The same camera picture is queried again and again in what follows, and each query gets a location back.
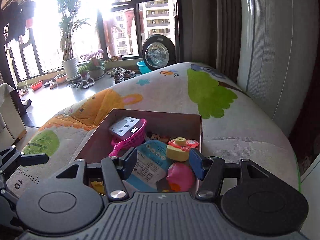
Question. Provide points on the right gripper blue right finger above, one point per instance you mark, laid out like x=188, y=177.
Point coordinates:
x=209, y=171

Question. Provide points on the white plant pot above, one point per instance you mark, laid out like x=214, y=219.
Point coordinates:
x=71, y=69

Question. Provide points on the colourful play mat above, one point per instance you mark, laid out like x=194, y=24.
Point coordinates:
x=194, y=101

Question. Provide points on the pink cardboard box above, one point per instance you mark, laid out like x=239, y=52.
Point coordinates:
x=188, y=126

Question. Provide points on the wind-up boy figure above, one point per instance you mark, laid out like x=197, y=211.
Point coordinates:
x=164, y=139

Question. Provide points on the blue white tissue pack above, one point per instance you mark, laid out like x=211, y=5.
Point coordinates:
x=151, y=166

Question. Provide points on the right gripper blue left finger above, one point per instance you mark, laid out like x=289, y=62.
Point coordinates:
x=115, y=170

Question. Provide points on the red plastic basin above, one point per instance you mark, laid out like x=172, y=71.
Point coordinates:
x=37, y=85

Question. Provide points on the white battery charger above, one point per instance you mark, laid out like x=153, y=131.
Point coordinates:
x=125, y=127

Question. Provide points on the pink bird toy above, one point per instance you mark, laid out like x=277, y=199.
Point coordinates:
x=180, y=177

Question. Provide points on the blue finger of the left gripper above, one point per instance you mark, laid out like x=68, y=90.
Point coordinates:
x=33, y=159

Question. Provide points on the flower pot with plant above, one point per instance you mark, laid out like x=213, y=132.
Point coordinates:
x=94, y=64

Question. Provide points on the blue plastic basin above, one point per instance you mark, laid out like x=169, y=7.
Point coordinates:
x=143, y=68

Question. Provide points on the pink plastic basket scoop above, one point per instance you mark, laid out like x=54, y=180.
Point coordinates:
x=135, y=140

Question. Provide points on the yellow duck keychain toy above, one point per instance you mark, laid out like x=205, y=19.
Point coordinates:
x=178, y=148

